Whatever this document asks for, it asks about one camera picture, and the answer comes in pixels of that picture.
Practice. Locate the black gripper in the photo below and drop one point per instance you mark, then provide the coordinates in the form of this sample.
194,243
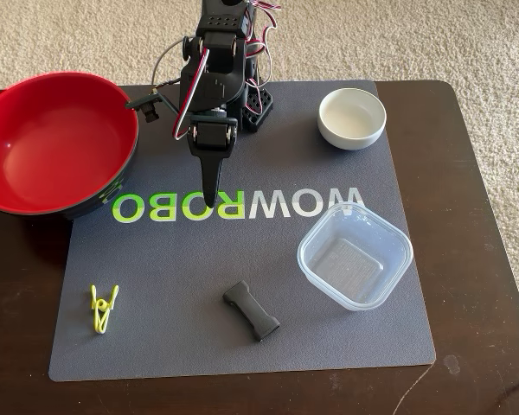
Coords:
211,135

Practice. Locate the black plastic buckle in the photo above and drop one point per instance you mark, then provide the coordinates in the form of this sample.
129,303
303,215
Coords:
251,309

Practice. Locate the small white bowl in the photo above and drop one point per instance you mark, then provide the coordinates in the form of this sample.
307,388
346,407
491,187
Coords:
350,116

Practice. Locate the clear plastic square container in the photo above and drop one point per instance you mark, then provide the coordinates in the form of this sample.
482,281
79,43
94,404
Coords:
354,259

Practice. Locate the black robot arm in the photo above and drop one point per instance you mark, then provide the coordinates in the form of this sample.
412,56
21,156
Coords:
216,82

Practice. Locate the large red bowl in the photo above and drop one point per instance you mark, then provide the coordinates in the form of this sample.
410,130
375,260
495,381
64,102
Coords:
47,142

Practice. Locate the grey WOWROBO mat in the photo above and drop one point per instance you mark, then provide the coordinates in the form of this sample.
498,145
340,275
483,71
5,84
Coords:
199,268

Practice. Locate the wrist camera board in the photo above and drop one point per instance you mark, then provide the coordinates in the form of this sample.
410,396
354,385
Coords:
148,113

